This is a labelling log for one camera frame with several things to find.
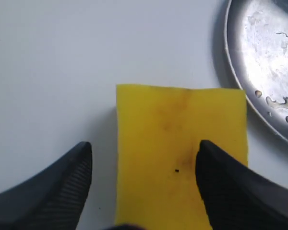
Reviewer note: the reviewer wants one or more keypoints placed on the round steel plate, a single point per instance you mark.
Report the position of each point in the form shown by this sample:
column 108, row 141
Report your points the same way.
column 256, row 46

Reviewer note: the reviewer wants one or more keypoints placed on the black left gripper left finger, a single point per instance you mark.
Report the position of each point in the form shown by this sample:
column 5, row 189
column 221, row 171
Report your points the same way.
column 54, row 198

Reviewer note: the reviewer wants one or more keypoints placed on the yellow sponge block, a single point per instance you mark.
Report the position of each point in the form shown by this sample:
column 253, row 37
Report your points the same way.
column 159, row 132

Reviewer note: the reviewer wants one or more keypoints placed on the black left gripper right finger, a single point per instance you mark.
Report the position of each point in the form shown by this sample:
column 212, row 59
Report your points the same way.
column 235, row 197

